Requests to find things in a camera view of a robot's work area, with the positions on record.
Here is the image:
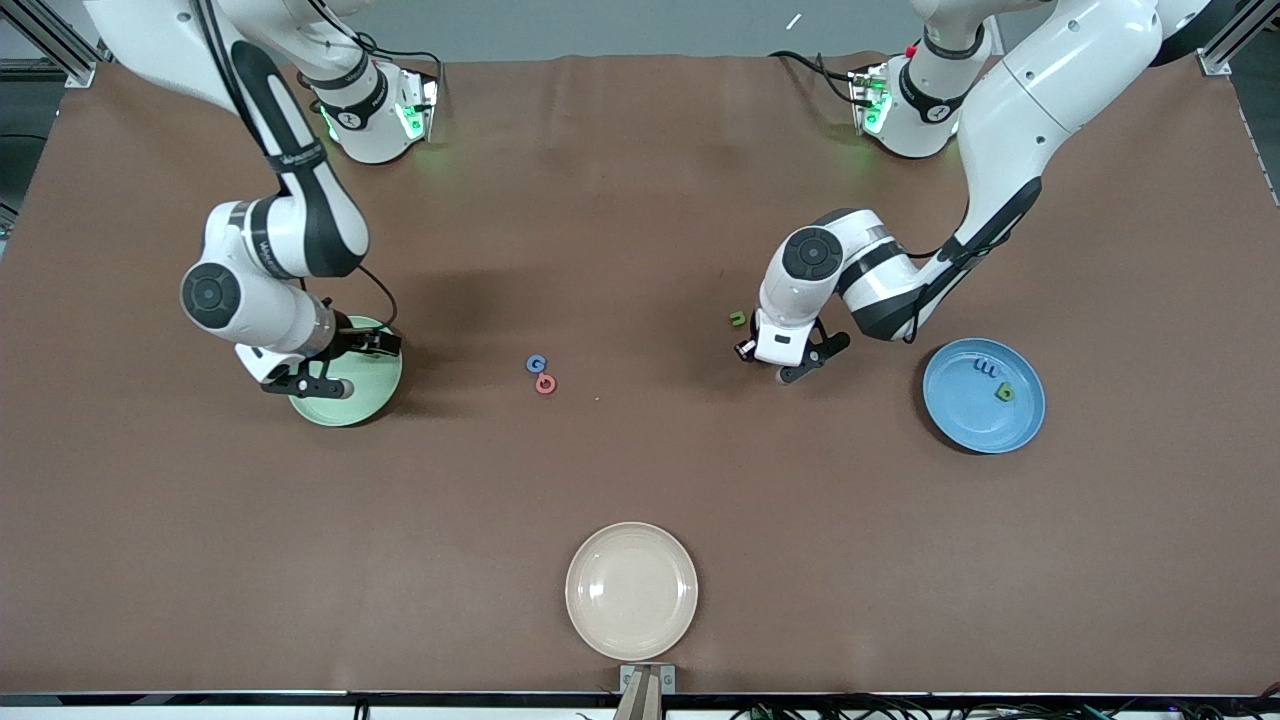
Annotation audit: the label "mint green plate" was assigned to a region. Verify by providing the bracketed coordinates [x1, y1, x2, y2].
[290, 316, 404, 428]

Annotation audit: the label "brown table cover sheet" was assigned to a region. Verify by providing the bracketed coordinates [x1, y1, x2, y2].
[0, 52, 1280, 696]

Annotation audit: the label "blue plate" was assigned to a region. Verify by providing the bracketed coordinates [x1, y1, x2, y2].
[922, 338, 1046, 455]

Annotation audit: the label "beige plate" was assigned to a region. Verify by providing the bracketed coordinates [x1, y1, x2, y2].
[565, 522, 699, 662]

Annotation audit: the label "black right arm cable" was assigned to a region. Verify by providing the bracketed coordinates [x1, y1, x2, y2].
[190, 0, 399, 336]

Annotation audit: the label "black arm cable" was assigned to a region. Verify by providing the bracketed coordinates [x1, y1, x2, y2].
[812, 232, 991, 347]
[190, 0, 399, 336]

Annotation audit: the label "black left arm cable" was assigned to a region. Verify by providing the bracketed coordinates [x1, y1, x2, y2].
[812, 232, 991, 347]

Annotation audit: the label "black left base cable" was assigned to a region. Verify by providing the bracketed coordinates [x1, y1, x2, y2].
[768, 50, 863, 106]

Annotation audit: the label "black base cable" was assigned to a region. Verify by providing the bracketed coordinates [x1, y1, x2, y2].
[768, 50, 863, 106]
[345, 30, 444, 81]

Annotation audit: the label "black right base cable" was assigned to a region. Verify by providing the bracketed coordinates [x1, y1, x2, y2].
[345, 30, 444, 81]

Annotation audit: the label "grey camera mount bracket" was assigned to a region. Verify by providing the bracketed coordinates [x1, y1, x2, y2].
[619, 664, 677, 720]

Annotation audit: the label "aluminium frame profile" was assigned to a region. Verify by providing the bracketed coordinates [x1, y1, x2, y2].
[0, 0, 101, 89]
[1195, 20, 1263, 77]

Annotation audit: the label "tangled black cables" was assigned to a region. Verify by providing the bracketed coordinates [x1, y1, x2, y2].
[730, 695, 1280, 720]

